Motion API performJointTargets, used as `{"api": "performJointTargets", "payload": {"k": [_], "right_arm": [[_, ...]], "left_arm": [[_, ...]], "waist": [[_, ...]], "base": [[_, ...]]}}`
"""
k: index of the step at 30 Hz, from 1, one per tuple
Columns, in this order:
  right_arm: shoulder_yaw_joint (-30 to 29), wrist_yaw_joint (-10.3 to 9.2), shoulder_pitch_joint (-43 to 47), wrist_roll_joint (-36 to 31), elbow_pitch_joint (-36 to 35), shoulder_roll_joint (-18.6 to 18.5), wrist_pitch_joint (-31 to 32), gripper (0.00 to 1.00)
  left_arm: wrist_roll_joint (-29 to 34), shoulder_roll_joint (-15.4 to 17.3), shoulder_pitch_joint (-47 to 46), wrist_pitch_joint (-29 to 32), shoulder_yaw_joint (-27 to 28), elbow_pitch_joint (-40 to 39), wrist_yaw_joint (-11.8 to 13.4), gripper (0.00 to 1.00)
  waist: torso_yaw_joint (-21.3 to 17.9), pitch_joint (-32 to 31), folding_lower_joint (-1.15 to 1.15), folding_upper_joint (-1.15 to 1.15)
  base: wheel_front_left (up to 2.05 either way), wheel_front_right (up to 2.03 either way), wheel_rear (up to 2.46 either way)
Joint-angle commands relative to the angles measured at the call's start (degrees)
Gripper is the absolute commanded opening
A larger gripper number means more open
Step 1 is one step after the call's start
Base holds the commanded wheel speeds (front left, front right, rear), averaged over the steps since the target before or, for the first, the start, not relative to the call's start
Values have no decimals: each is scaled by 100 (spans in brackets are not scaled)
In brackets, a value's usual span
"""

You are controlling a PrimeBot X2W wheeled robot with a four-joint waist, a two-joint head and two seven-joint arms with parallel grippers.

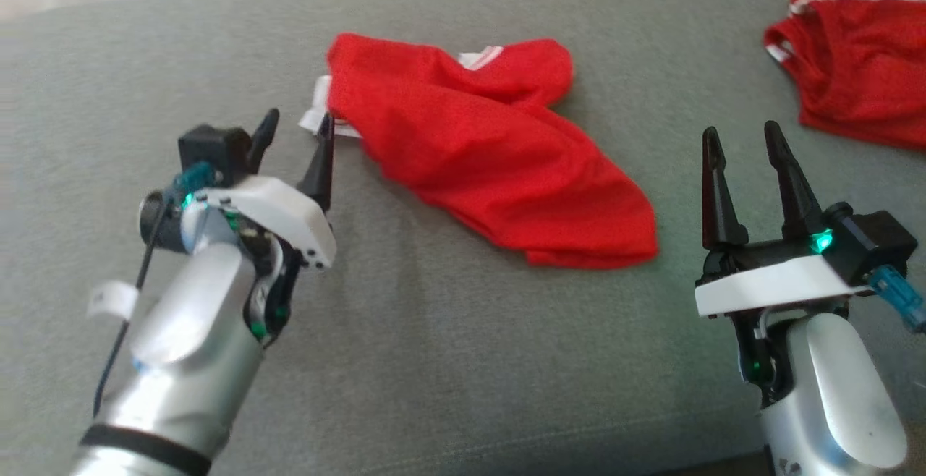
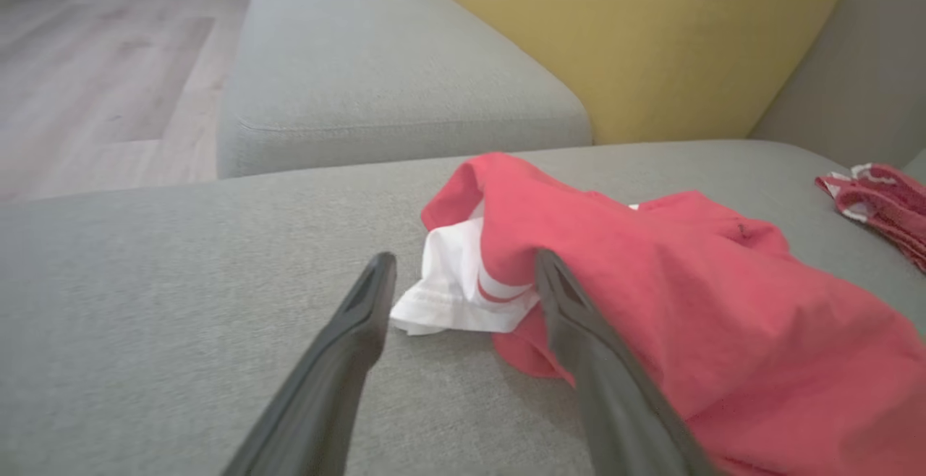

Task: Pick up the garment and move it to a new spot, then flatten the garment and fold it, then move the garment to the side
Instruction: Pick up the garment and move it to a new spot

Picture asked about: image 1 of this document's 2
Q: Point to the large grey sofa seat cushion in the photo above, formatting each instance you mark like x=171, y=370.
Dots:
x=463, y=353

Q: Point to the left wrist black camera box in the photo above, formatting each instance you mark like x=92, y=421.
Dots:
x=213, y=152

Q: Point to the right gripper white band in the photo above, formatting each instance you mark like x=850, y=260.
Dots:
x=767, y=281

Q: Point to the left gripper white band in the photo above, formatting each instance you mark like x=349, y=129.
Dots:
x=282, y=212

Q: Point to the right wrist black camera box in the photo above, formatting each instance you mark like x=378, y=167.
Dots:
x=868, y=241

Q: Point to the red shorts with white stripe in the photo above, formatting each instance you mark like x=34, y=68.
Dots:
x=861, y=64

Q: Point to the red basketball jersey white sleeves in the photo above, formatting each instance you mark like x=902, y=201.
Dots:
x=492, y=150

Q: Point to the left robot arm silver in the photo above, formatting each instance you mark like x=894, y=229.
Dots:
x=188, y=346

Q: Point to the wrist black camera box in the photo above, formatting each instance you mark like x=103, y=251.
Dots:
x=213, y=152
x=868, y=241

